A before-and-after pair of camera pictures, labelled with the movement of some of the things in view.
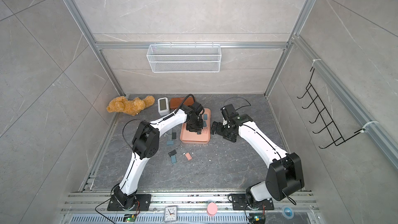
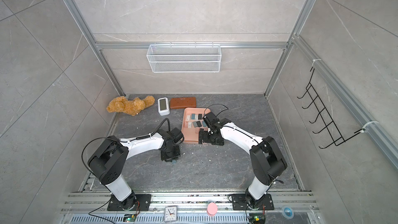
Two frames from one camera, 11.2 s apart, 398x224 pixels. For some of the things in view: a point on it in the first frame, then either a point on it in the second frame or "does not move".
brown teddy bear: x=133 y=107 does not move
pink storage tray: x=189 y=137 does not move
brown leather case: x=175 y=102 does not move
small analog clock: x=170 y=213 does not move
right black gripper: x=219 y=131 -> x=206 y=139
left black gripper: x=193 y=129 -> x=167 y=157
